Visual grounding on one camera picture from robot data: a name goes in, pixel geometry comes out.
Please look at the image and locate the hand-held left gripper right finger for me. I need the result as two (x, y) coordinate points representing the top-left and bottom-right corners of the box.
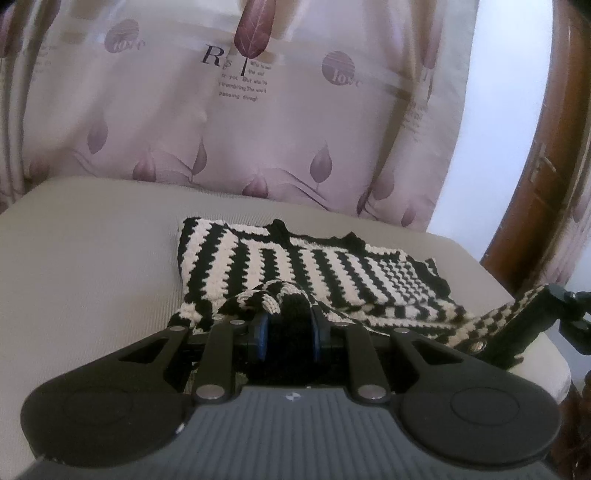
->
(310, 308), (469, 403)

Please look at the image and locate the brown wooden frame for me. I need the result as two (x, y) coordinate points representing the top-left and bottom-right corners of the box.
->
(480, 0), (591, 298)

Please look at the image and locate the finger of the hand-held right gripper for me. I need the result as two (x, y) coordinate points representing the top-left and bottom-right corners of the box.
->
(544, 283), (591, 352)

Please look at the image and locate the black and white striped sweater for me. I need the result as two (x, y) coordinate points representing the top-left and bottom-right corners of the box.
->
(168, 217), (555, 372)

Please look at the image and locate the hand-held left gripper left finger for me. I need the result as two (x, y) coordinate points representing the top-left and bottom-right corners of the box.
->
(108, 313), (271, 403)

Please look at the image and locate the pink leaf print curtain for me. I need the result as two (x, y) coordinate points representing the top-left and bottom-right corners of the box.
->
(0, 0), (478, 232)

